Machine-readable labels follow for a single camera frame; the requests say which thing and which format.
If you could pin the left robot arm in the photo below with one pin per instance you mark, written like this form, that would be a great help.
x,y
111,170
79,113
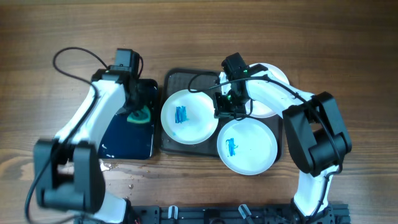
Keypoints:
x,y
68,175

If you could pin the black water tray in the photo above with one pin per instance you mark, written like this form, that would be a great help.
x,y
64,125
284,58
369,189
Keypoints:
x,y
124,140

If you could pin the white plate bottom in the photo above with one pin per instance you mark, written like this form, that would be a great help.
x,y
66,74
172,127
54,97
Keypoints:
x,y
247,147

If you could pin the green yellow sponge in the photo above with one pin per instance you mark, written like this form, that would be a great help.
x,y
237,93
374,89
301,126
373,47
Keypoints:
x,y
140,116

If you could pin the dark brown serving tray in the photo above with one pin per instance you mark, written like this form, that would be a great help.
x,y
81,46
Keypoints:
x,y
177,79

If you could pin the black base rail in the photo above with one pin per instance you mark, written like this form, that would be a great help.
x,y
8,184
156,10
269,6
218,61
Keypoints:
x,y
268,214

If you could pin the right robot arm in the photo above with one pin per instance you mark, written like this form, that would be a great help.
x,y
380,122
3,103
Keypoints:
x,y
317,137

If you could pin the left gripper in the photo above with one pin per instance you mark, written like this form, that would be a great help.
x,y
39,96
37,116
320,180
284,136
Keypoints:
x,y
145,97

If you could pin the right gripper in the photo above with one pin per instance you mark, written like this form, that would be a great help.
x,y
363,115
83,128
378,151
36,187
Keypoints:
x,y
222,111

